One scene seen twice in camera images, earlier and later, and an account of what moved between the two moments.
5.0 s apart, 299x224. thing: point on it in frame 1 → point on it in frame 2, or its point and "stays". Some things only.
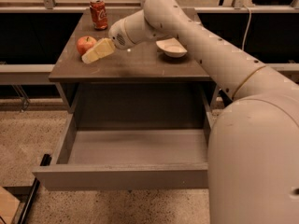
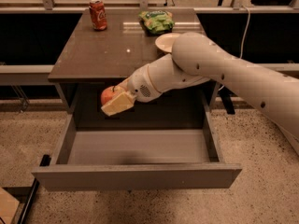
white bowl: (171, 48) stays
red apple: (85, 43) → (108, 93)
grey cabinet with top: (155, 84) stays
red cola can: (99, 14) stays
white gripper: (118, 35) → (140, 84)
